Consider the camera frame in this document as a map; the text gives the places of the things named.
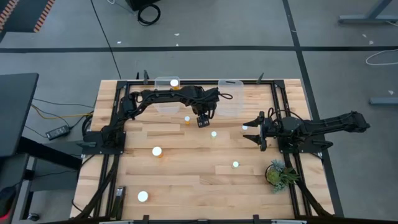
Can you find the silver aluminium extrusion bar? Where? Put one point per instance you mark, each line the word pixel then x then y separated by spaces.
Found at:
pixel 289 222
pixel 116 222

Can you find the small orange pill bottle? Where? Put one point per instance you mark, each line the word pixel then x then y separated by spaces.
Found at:
pixel 187 119

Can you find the black mat with striped edge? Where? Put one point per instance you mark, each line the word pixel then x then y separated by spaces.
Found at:
pixel 21 15

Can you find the black box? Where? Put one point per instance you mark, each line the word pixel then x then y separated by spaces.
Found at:
pixel 136 3

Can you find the black desk top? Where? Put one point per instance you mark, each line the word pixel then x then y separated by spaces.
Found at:
pixel 15 115

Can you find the clear plastic bin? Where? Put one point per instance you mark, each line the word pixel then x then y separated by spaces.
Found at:
pixel 160 84
pixel 231 105

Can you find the grey metal table foot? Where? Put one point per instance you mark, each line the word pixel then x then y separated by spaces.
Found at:
pixel 367 19
pixel 384 101

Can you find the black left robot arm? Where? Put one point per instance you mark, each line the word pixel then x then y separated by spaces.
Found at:
pixel 161 96

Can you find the small pale yellow pill bottle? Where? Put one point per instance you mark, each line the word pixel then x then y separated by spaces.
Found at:
pixel 213 134
pixel 235 164
pixel 244 127

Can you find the black rectangular device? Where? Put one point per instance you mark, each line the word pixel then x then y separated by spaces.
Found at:
pixel 119 194

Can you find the small potted succulent plant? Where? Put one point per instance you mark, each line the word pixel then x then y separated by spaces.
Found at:
pixel 275 175

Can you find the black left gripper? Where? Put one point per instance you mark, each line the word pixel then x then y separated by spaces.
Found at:
pixel 203 101

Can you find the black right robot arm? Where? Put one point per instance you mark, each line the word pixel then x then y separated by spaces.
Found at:
pixel 326 126

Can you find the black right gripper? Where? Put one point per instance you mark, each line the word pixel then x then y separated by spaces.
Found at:
pixel 272 129

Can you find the black power adapter brick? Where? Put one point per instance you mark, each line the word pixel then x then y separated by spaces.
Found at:
pixel 57 132

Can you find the black computer mouse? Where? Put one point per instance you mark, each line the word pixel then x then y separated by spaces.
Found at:
pixel 33 216

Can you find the large orange pill bottle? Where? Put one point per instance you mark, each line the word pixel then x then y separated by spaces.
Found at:
pixel 174 82
pixel 157 151
pixel 143 196

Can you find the black metal table frame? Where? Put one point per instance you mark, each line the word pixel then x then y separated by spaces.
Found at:
pixel 202 82

